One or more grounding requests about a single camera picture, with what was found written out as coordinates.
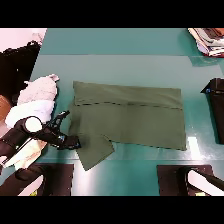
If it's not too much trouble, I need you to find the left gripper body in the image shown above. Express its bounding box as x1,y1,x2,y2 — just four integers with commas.
43,127,83,151

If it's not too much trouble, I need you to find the dark green T-shirt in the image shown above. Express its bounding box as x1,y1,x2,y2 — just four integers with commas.
68,80,188,172

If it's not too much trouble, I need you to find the cream garment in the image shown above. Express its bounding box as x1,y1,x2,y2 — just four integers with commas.
2,137,48,172

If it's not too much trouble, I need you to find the black garment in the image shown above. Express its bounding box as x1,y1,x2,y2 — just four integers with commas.
0,40,42,105

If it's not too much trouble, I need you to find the stack of folded clothes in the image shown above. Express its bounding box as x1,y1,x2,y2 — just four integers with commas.
187,27,224,59

